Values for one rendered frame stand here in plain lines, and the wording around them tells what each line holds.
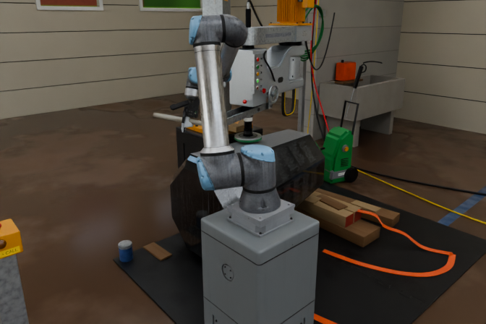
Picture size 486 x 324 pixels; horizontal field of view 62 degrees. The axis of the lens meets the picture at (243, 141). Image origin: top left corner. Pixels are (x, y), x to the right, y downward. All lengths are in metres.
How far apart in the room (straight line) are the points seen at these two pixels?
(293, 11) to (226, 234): 2.25
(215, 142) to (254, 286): 0.62
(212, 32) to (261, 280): 1.03
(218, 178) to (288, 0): 2.15
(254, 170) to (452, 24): 6.00
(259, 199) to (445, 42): 6.00
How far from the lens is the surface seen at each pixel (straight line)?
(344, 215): 3.46
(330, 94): 5.82
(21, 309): 1.71
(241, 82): 3.05
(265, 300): 1.84
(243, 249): 1.75
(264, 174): 1.75
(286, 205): 1.87
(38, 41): 8.55
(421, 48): 7.60
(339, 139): 4.46
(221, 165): 1.70
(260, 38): 3.04
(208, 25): 1.74
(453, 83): 7.43
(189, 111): 2.40
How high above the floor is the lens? 1.74
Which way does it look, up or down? 17 degrees down
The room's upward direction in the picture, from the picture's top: straight up
